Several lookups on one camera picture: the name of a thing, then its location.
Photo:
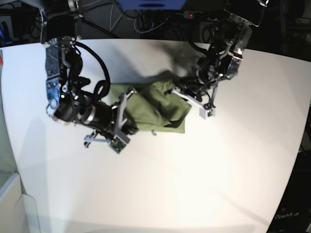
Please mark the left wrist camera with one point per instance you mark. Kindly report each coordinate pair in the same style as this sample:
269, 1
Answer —
204, 113

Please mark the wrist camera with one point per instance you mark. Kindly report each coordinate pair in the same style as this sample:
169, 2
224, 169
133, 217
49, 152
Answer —
204, 113
117, 145

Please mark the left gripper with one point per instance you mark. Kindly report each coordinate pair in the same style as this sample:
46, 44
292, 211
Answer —
202, 93

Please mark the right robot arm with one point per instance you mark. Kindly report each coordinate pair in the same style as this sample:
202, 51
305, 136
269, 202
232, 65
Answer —
68, 102

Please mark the black OpenArm box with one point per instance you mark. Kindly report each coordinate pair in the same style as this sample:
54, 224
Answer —
293, 214

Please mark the black power strip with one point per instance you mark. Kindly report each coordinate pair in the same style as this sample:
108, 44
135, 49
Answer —
199, 15

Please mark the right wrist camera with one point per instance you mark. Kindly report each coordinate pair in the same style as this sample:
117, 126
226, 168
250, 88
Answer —
117, 145

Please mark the green T-shirt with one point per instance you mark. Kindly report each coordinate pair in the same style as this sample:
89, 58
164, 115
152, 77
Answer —
152, 107

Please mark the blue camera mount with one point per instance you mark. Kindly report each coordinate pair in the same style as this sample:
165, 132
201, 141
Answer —
151, 4

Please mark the white bin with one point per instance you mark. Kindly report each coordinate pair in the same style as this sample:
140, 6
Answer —
18, 212

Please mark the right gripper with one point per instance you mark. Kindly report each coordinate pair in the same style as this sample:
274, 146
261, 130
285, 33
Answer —
109, 122

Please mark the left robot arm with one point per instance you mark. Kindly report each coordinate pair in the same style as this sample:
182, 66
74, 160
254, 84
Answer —
221, 61

